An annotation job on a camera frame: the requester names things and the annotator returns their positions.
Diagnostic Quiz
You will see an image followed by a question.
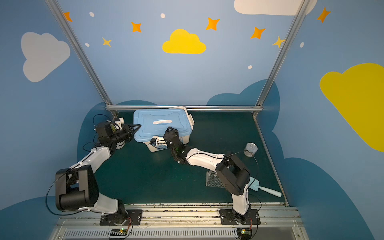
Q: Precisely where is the light blue plastic lid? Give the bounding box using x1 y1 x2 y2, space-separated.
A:
134 107 195 143

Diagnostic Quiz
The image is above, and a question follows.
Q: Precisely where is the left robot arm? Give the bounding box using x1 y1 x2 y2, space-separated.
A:
55 118 141 215

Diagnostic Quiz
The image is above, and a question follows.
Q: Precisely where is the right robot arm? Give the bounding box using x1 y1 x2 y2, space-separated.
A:
163 127 251 217

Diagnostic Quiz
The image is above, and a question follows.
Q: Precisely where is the white plastic storage bin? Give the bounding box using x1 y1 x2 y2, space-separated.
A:
142 106 195 152

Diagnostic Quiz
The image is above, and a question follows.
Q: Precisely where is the potted plant white pot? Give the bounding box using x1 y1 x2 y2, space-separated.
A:
116 140 126 150

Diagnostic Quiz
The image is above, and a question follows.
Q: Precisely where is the clear acrylic test tube rack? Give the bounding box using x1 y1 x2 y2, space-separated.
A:
206 171 224 188

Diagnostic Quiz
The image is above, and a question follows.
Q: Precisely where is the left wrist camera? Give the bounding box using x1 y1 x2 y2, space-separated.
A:
113 118 124 129

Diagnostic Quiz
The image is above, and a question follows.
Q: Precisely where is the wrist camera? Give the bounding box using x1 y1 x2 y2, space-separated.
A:
149 136 160 148
113 118 124 129

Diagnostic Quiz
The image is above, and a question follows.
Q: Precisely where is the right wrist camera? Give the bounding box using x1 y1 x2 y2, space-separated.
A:
149 136 160 148

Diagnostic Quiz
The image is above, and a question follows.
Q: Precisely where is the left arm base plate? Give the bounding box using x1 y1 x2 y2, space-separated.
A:
100 210 143 226

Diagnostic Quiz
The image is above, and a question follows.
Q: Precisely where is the light blue brush white handle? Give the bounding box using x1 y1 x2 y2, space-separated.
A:
249 177 282 198

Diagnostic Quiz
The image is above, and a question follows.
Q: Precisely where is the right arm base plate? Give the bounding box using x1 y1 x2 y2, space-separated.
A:
219 208 261 225

